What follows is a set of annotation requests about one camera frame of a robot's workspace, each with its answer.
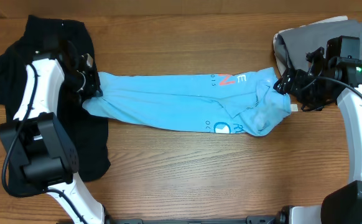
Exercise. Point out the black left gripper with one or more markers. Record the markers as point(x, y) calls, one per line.
point(94, 88)

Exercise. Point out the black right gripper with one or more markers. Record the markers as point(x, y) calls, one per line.
point(289, 83)

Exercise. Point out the light blue t-shirt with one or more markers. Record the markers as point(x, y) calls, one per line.
point(206, 103)

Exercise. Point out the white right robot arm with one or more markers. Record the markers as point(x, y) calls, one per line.
point(345, 204)

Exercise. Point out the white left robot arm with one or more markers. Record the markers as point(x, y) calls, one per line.
point(37, 146)

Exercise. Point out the black shirt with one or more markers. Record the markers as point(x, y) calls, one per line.
point(88, 133)

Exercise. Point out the grey folded shorts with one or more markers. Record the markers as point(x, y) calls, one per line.
point(291, 45)

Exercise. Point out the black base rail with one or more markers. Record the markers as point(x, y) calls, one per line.
point(193, 221)

